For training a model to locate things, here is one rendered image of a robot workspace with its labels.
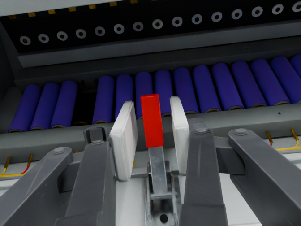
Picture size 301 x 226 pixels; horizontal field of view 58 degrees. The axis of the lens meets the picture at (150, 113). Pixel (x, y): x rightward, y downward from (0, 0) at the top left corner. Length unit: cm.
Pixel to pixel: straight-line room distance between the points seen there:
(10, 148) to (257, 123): 21
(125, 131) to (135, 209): 8
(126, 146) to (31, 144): 12
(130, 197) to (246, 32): 21
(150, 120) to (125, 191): 7
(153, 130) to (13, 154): 14
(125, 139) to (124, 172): 2
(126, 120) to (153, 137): 3
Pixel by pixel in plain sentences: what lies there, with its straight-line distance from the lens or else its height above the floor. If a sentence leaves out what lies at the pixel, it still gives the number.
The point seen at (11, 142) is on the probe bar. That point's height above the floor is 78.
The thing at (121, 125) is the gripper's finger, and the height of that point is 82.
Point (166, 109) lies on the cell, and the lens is 25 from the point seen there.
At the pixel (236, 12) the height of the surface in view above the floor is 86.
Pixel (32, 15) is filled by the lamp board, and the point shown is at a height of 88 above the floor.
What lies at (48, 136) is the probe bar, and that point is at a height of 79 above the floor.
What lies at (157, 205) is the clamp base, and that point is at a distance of 22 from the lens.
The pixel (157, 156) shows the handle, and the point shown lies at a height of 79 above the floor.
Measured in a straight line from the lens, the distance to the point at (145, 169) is 23.
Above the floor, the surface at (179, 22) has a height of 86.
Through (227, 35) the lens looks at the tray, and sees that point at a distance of 31.
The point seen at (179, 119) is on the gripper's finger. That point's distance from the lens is 15.
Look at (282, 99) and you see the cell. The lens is 27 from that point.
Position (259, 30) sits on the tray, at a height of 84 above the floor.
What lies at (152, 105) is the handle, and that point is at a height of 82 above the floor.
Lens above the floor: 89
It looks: 25 degrees down
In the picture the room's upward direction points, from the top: 8 degrees counter-clockwise
